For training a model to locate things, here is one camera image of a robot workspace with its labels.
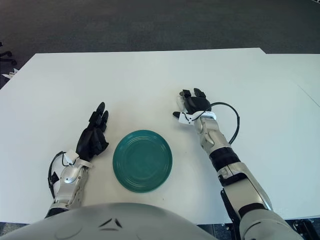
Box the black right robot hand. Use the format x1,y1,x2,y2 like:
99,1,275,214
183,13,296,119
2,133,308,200
171,87,212,119

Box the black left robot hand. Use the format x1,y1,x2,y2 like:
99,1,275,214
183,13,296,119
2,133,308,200
76,101,110,161

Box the green ribbed round plate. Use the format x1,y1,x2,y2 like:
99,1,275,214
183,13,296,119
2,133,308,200
112,129,174,193

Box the grey robot torso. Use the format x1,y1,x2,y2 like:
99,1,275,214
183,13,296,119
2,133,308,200
0,202,218,240

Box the white paper scraps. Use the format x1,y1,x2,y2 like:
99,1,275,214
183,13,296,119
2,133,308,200
1,67,18,79

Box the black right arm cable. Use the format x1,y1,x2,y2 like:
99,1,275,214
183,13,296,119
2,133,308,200
206,101,240,145

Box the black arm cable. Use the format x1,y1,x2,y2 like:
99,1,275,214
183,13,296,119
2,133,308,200
206,101,240,145
48,150,66,198

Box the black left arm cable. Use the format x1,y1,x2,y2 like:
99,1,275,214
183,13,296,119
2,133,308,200
48,150,66,198

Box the black metal stand frame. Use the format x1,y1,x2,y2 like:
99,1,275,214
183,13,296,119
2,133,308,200
292,219,320,240

